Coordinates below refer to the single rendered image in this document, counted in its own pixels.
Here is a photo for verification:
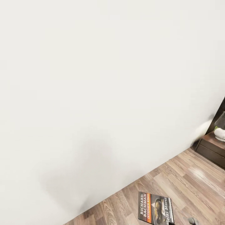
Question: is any hardback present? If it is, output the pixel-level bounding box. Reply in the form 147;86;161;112
138;192;174;225

